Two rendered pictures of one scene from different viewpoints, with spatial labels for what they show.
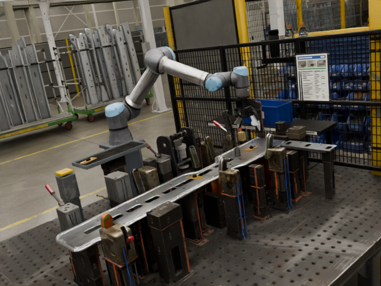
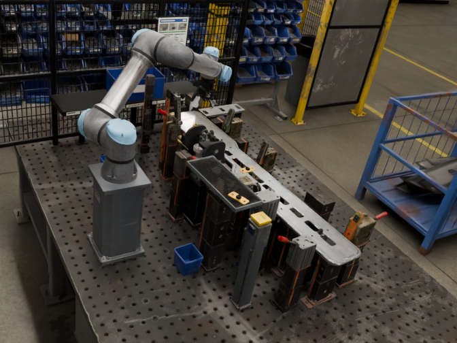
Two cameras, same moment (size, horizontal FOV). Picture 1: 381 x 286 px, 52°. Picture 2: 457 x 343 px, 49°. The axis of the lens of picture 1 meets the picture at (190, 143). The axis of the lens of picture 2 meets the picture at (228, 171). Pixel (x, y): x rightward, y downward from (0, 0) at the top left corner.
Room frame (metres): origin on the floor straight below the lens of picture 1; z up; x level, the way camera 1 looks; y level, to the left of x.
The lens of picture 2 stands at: (1.82, 2.13, 2.28)
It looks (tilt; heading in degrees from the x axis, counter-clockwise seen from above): 32 degrees down; 272
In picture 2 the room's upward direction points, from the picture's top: 11 degrees clockwise
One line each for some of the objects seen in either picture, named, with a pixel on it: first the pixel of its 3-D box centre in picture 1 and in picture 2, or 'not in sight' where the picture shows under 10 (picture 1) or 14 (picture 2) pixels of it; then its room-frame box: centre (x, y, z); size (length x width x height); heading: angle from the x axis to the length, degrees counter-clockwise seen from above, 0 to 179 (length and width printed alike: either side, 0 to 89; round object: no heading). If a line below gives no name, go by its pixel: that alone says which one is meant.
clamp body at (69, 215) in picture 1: (76, 245); (294, 274); (1.53, 0.55, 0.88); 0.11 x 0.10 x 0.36; 43
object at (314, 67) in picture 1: (313, 77); (171, 40); (2.43, -0.81, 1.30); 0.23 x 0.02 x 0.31; 43
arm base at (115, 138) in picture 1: (119, 134); (120, 163); (2.34, 0.42, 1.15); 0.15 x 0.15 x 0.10
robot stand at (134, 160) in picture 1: (127, 172); (117, 211); (2.34, 0.42, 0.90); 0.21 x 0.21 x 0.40; 38
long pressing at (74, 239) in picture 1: (193, 180); (251, 172); (1.79, 0.01, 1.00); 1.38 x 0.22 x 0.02; 133
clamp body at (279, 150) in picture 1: (279, 179); (230, 145); (1.94, -0.44, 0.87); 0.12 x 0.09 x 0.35; 43
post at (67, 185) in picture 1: (75, 218); (249, 263); (1.72, 0.59, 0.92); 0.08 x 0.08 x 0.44; 43
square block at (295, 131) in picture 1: (298, 156); (190, 121); (2.22, -0.63, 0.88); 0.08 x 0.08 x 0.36; 43
